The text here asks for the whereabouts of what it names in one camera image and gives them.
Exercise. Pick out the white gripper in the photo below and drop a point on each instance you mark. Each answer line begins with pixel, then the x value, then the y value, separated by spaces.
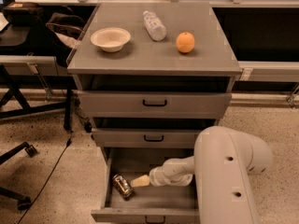
pixel 156 175

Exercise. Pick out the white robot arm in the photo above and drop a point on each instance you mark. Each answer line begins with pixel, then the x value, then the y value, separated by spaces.
pixel 221 163

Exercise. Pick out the grey bottom drawer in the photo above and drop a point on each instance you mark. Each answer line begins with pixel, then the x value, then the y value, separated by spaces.
pixel 148 205

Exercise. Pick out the grey drawer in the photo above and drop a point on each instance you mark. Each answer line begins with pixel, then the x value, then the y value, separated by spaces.
pixel 169 105
pixel 148 205
pixel 146 138

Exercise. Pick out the grey middle drawer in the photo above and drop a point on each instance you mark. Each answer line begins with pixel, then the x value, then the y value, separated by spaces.
pixel 146 138

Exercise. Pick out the grey top drawer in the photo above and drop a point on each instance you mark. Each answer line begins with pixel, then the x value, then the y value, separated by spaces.
pixel 169 105

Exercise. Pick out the grey drawer cabinet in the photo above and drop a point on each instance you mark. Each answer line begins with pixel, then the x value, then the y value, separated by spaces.
pixel 145 65

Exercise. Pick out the white paper bowl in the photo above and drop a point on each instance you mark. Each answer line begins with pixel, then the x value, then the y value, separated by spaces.
pixel 110 39

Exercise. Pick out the orange fruit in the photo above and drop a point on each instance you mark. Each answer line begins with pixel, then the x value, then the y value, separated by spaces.
pixel 185 42

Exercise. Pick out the clear plastic water bottle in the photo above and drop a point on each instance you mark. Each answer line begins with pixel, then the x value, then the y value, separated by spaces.
pixel 154 26

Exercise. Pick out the black box on desk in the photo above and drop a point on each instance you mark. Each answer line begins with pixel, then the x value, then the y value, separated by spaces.
pixel 23 14

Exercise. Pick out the black desk frame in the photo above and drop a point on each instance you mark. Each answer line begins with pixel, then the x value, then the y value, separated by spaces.
pixel 26 109

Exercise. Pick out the dark bag with strap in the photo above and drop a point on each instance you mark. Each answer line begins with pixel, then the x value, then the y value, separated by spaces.
pixel 65 31

